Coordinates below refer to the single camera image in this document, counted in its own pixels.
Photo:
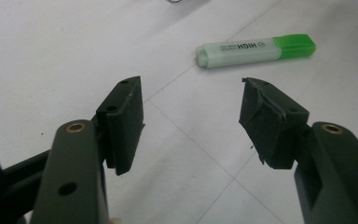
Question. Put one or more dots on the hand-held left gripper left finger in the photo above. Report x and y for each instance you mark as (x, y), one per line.
(124, 133)

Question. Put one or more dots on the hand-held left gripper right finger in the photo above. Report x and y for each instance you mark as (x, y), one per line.
(270, 130)

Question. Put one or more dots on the green highlighter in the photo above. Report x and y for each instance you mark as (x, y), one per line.
(245, 51)

